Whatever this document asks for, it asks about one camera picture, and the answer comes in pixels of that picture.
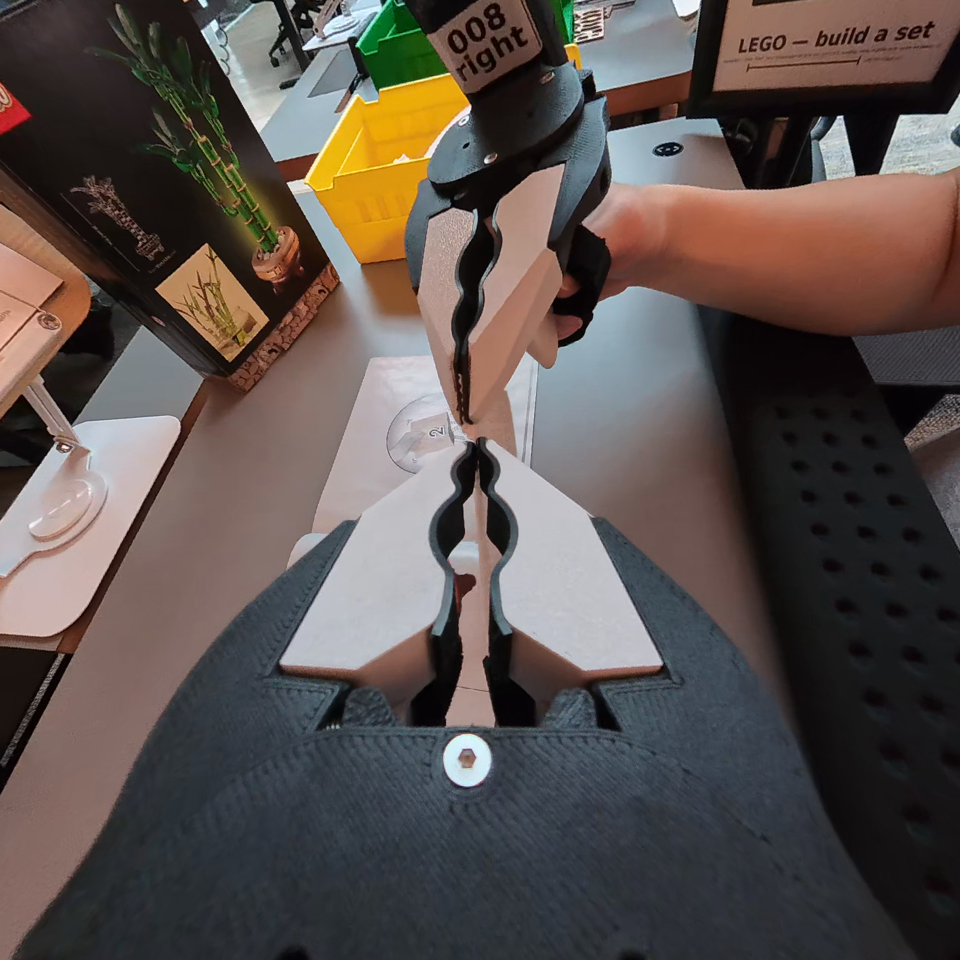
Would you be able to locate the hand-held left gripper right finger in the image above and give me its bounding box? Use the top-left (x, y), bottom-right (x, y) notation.
top-left (478, 438), bottom-right (665, 727)

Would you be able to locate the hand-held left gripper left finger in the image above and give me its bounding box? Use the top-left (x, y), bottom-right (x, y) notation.
top-left (279, 441), bottom-right (477, 727)

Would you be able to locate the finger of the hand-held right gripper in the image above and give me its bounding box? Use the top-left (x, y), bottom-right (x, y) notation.
top-left (416, 210), bottom-right (481, 421)
top-left (465, 163), bottom-right (565, 425)

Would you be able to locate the white paper bag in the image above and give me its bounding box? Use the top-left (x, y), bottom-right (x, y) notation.
top-left (448, 420), bottom-right (502, 594)

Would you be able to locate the person's right forearm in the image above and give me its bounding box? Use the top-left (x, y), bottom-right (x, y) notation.
top-left (652, 166), bottom-right (960, 339)

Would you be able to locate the grey desk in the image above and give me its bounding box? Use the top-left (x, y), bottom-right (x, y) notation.
top-left (0, 120), bottom-right (796, 939)

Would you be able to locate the person's right hand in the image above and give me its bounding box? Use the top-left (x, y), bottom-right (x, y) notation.
top-left (551, 182), bottom-right (678, 336)

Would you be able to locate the yellow plastic bin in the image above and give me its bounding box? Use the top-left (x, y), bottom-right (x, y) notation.
top-left (305, 45), bottom-right (582, 265)

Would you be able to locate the open instruction booklet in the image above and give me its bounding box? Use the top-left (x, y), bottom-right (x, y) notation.
top-left (288, 356), bottom-right (540, 729)

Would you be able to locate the green plastic bin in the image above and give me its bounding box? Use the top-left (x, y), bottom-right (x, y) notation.
top-left (356, 0), bottom-right (575, 87)

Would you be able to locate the black mesh chair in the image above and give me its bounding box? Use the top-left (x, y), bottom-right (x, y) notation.
top-left (697, 303), bottom-right (960, 960)

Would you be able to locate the instruction board on stand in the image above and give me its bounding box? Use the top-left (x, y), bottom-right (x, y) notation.
top-left (0, 243), bottom-right (183, 640)

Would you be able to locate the black and white marker sign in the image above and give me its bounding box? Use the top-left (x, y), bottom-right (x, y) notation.
top-left (686, 0), bottom-right (960, 121)

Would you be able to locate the black toy set box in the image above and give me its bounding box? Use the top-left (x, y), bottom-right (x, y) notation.
top-left (0, 0), bottom-right (341, 393)

